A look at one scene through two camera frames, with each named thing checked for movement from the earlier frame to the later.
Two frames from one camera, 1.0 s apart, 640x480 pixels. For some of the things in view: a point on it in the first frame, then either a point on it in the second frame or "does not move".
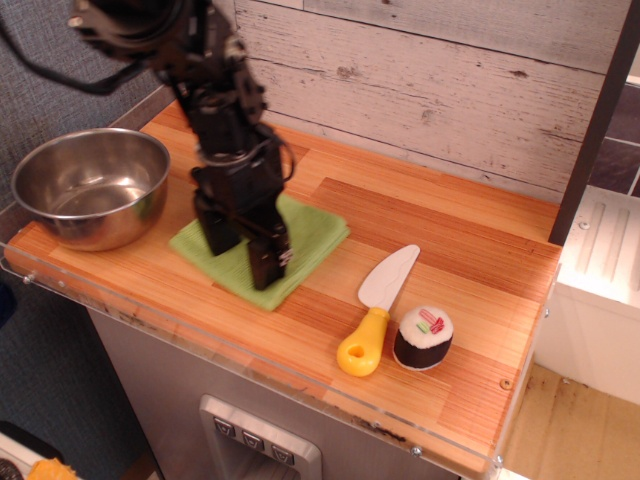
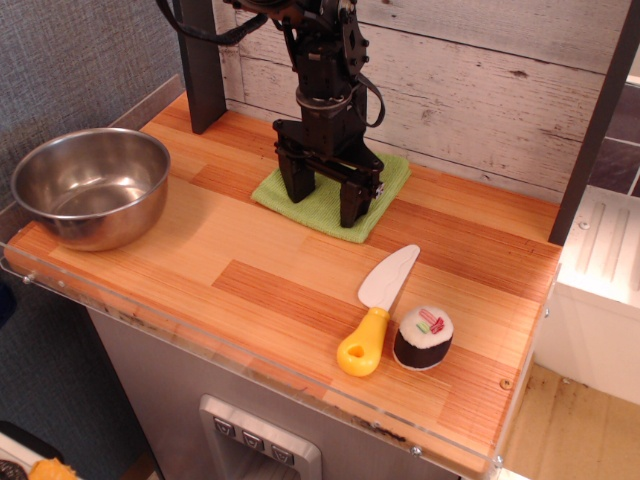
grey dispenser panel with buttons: (246, 446) does not move
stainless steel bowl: (96, 189) does not move
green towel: (314, 234) -> (321, 211)
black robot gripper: (243, 164) -> (331, 94)
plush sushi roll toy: (423, 339) does not move
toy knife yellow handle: (360, 354) does not move
